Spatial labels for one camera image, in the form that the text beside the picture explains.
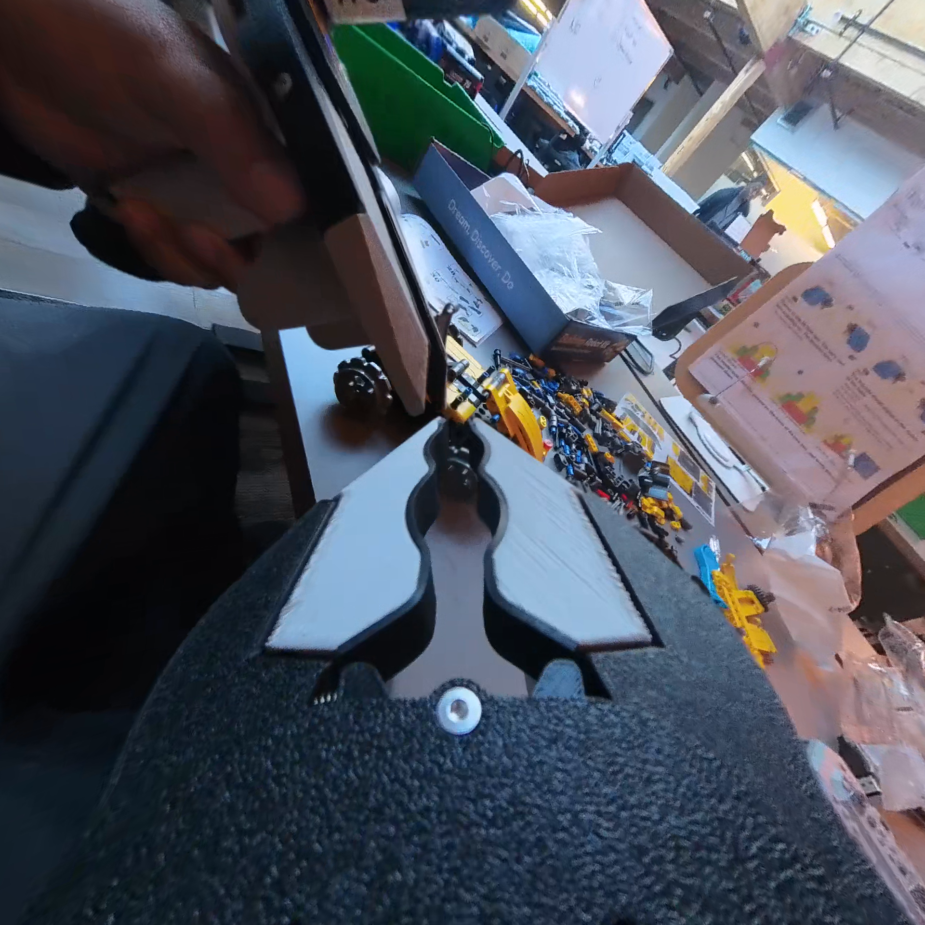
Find white instruction booklet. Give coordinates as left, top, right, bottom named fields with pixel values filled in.
left=397, top=213, right=504, bottom=345

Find blue cardboard box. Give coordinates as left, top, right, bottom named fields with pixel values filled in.
left=412, top=141, right=638, bottom=367

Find pile of dark brick pieces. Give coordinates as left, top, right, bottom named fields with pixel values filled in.
left=491, top=347, right=689, bottom=559

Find pale wooden post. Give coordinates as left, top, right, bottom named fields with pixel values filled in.
left=661, top=56, right=768, bottom=179

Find yellow toy brick car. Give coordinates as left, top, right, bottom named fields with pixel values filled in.
left=334, top=304, right=548, bottom=467

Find flat brown cardboard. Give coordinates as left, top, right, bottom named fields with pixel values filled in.
left=533, top=162, right=757, bottom=306

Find clear plastic bag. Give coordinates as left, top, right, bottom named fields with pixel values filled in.
left=470, top=173, right=656, bottom=338

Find person's left hand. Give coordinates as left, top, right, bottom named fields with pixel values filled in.
left=0, top=0, right=306, bottom=291

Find pile of yellow brick pieces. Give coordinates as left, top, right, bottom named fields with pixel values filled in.
left=712, top=553, right=783, bottom=670

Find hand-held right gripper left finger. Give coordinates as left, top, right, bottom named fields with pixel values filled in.
left=266, top=418, right=443, bottom=655

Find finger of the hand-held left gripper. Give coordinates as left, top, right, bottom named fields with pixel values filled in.
left=324, top=213, right=436, bottom=419

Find black tablet on stand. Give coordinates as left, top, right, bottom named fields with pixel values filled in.
left=650, top=278, right=740, bottom=342

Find green plastic bin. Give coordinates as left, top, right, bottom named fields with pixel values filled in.
left=331, top=24, right=507, bottom=176

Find crumpled clear plastic bags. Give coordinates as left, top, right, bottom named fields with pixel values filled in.
left=730, top=499, right=925, bottom=812

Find yellow printed leaflet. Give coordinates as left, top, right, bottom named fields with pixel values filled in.
left=614, top=394, right=718, bottom=526

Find white whiteboard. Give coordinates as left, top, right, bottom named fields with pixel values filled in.
left=499, top=0, right=674, bottom=147

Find light blue brick separator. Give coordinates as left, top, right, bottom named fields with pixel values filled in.
left=694, top=543, right=728, bottom=609

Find grey toy wheel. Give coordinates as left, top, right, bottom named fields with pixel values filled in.
left=436, top=432, right=484, bottom=501

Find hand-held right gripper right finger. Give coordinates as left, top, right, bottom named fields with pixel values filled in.
left=470, top=418, right=655, bottom=651

